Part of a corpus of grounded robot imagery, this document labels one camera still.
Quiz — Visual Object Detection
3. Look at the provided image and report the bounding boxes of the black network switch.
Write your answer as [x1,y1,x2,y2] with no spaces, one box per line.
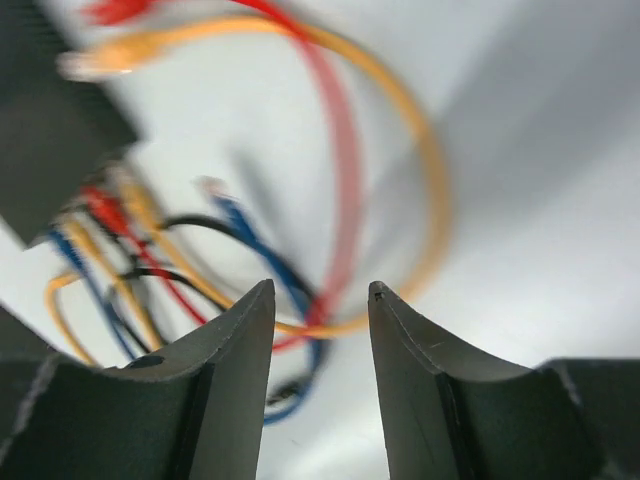
[1,1,139,246]

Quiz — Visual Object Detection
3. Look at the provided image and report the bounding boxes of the blue ethernet cable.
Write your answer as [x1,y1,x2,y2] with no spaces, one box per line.
[47,176,326,426]

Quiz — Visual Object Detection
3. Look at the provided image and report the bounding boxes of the red ethernet cable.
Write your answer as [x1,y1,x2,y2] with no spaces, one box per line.
[79,0,366,351]

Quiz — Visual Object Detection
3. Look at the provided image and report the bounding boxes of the yellow ethernet cable pulled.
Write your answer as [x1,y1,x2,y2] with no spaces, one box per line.
[57,16,449,339]

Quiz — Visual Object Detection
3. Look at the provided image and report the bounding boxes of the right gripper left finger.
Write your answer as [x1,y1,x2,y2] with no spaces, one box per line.
[1,280,275,479]

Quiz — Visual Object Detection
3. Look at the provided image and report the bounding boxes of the black ethernet cable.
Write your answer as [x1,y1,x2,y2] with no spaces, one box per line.
[104,213,321,401]

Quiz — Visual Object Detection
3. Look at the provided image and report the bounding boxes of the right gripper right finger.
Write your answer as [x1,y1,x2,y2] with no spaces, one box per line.
[368,281,639,479]

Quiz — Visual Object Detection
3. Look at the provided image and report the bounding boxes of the yellow ethernet cable looped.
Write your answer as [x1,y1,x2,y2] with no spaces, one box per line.
[44,219,166,366]

